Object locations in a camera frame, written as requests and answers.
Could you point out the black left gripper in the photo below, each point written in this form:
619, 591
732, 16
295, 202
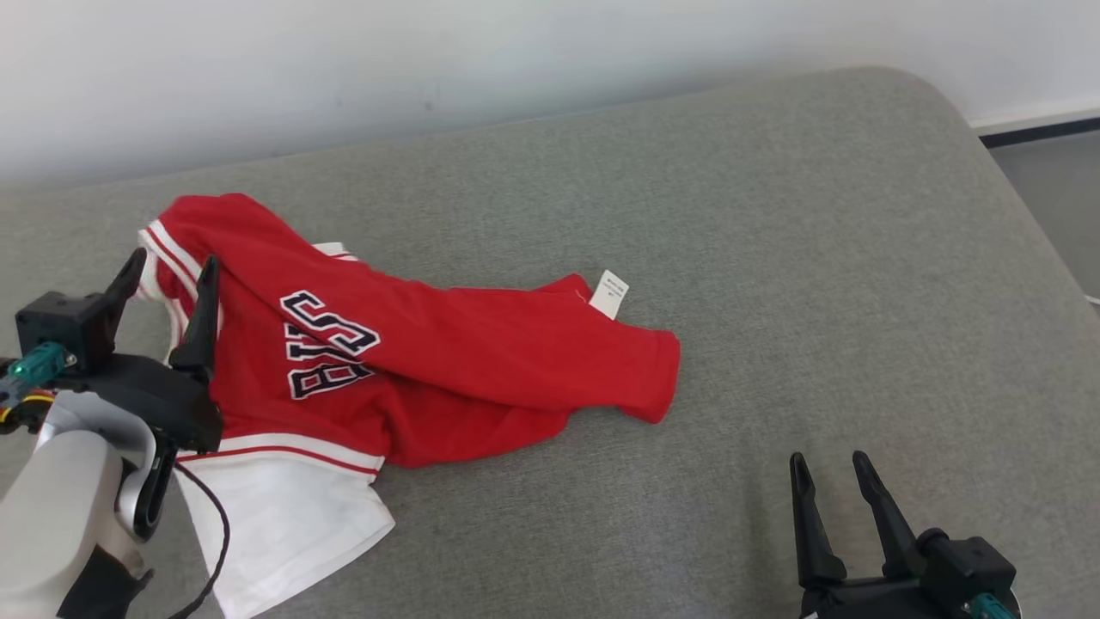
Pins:
163, 395

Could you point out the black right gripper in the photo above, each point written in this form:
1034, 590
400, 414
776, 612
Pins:
868, 602

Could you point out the red basketball jersey white sleeves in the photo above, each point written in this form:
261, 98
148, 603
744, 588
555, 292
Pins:
464, 361

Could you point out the grey fabric sofa cushion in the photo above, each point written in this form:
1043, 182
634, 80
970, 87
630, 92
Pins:
773, 284

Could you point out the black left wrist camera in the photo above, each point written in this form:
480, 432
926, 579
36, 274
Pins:
60, 322

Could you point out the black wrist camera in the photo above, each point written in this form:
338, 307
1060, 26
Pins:
971, 563
60, 322

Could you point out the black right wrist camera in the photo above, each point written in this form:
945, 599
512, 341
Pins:
971, 563

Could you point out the teal left camera connector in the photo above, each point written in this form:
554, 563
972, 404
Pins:
34, 365

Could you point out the teal camera connector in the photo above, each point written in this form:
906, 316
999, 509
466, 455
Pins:
993, 608
34, 365

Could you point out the teal right camera connector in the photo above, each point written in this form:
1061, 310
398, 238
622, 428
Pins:
993, 608

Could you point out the white wall baseboard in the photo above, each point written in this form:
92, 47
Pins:
1040, 120

